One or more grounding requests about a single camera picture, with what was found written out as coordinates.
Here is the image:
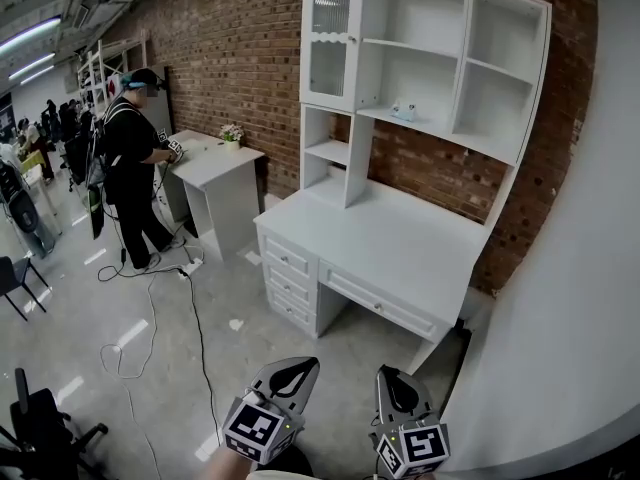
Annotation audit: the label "black plastic chair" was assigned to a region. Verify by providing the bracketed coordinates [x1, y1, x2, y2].
[0, 255, 50, 323]

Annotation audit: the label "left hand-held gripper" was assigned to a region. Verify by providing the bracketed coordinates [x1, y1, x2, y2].
[221, 356, 321, 467]

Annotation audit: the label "person's left forearm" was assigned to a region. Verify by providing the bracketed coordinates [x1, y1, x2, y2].
[196, 445, 264, 480]

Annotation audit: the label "small white desk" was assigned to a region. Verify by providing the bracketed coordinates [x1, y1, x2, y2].
[160, 128, 267, 263]

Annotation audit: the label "white potted flowers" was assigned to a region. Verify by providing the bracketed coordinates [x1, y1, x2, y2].
[218, 122, 246, 152]

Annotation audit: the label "black floor cable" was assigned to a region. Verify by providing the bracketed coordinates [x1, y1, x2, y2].
[97, 227, 224, 449]

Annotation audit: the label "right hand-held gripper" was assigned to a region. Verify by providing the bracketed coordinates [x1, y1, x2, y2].
[368, 364, 451, 480]

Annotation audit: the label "white desk with drawers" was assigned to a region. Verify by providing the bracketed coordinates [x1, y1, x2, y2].
[253, 176, 494, 365]

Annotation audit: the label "white shelf hutch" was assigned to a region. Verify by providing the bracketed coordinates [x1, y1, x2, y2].
[298, 0, 554, 229]

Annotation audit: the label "long ceiling light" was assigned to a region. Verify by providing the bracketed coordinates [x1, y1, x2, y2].
[7, 51, 57, 81]
[0, 15, 64, 55]

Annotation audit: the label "black office chair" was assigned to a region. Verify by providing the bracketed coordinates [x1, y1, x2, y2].
[0, 366, 110, 480]

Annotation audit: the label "white metal rack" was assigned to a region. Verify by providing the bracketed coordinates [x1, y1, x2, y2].
[76, 29, 150, 115]

